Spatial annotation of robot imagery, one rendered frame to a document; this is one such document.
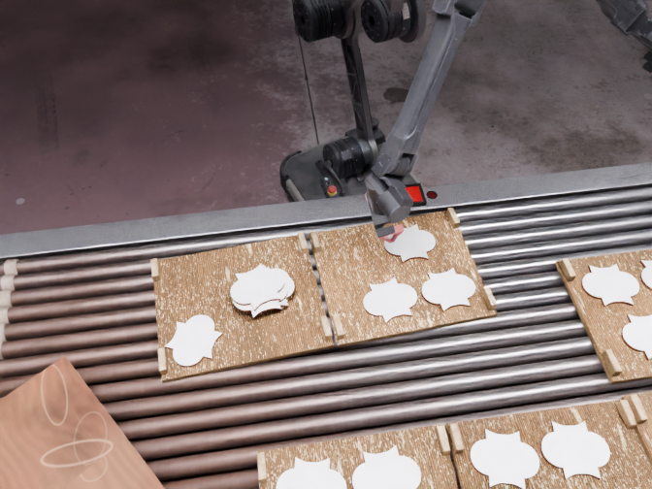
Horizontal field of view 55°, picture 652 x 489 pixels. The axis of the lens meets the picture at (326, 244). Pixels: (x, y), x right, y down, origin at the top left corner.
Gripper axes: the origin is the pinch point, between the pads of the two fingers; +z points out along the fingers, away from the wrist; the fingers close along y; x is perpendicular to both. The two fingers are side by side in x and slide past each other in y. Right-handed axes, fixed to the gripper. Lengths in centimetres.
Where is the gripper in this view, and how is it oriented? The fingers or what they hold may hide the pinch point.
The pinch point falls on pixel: (386, 225)
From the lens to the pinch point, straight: 163.1
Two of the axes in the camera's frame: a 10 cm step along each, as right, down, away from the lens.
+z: 1.9, 5.1, 8.4
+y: 2.0, 8.2, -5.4
